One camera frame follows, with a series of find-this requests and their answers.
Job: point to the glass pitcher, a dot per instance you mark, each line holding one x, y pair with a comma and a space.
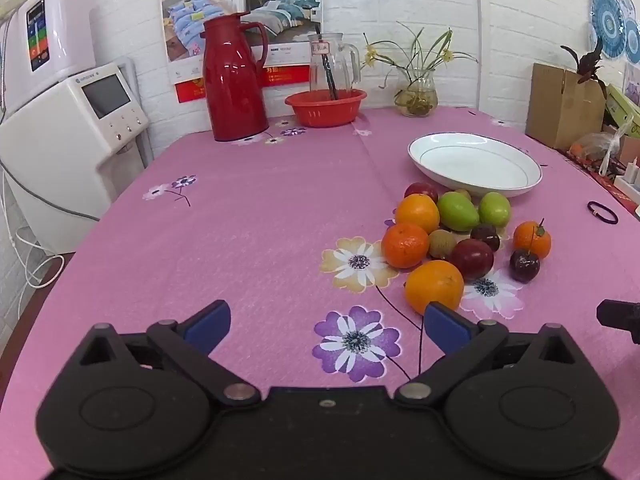
345, 70

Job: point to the red apple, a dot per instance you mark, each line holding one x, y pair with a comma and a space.
420, 190

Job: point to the glass vase with flowering plant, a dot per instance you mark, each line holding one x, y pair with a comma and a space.
415, 100

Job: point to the black stirring stick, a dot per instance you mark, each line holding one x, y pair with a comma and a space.
330, 80

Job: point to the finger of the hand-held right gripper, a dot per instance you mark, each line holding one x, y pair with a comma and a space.
620, 316

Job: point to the large blue wall fan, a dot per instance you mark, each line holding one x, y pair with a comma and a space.
608, 22

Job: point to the white power strip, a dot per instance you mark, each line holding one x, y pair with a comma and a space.
631, 175

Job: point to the purple leafed plant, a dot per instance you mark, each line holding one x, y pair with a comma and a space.
587, 65

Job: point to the smooth orange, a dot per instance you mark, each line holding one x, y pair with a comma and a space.
417, 212

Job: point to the clear plastic bag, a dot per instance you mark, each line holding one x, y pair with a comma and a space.
595, 145

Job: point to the red plastic basin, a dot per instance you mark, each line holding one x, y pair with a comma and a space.
325, 112

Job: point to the white plate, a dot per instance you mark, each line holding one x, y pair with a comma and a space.
475, 160

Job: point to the bumpy tangerine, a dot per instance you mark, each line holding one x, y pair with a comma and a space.
405, 245

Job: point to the cardboard box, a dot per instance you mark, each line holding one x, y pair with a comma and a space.
560, 105

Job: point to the large orange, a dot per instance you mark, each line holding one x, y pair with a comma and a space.
432, 282

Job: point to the brown kiwi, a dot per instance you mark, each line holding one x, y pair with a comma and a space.
441, 243

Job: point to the pink floral tablecloth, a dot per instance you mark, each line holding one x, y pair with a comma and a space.
250, 210

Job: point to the red thermos jug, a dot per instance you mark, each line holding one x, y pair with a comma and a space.
232, 90

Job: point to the white water dispenser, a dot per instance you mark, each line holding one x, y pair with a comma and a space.
65, 150

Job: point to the dark purple plum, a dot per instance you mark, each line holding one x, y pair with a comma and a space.
485, 236

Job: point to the white water purifier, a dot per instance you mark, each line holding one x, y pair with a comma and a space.
65, 20

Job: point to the small yellow fruit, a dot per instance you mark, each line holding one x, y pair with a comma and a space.
463, 193

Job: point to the small green mango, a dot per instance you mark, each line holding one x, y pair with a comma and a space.
495, 207

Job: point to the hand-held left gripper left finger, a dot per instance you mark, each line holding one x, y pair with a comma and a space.
207, 327

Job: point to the large green mango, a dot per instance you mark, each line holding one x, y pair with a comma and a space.
456, 210

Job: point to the red plum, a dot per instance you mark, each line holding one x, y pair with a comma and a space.
472, 258

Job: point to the dark cherry with stem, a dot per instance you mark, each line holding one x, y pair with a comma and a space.
524, 266

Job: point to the small blue wall fan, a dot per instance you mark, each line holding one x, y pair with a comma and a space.
626, 7
634, 35

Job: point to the small tangerine with stem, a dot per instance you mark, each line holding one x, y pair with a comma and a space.
531, 240

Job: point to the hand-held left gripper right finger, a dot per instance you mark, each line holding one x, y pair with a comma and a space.
447, 327

